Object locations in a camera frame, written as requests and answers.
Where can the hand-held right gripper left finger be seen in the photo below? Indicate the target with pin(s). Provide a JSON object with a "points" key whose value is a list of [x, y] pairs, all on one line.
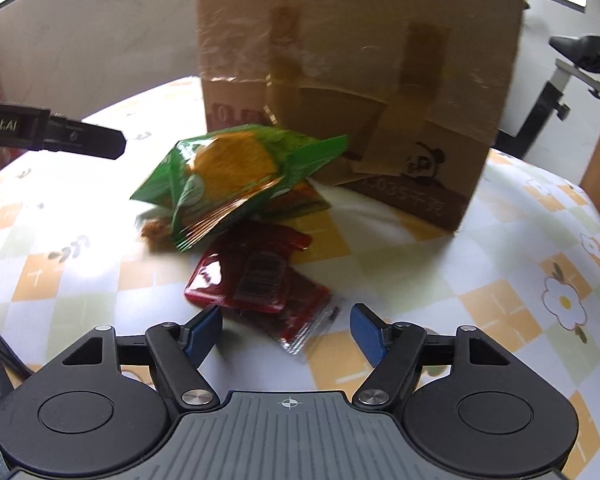
{"points": [[202, 332]]}

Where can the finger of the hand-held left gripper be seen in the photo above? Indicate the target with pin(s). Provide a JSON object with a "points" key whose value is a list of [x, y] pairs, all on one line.
{"points": [[87, 140]]}

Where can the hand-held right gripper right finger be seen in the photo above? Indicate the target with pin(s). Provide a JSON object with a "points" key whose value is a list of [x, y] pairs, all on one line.
{"points": [[367, 332]]}

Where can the dark red snack packet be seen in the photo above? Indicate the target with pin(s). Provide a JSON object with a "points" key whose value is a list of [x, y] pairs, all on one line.
{"points": [[300, 315]]}

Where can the green red snack packet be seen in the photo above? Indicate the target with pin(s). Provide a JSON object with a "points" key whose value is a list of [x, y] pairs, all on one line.
{"points": [[300, 200]]}

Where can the green orange snack packet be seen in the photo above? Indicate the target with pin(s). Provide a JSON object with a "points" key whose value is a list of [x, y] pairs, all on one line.
{"points": [[235, 180]]}

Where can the brown cardboard box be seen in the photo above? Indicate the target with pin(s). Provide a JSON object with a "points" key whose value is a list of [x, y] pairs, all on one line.
{"points": [[360, 70]]}

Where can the brown snack piece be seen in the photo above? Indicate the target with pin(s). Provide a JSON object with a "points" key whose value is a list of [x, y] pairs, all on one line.
{"points": [[155, 232]]}

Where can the floral checked tablecloth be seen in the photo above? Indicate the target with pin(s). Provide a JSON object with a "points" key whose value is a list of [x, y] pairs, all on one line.
{"points": [[480, 285]]}

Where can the black exercise bike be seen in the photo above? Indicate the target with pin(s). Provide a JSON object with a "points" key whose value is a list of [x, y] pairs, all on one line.
{"points": [[582, 52]]}

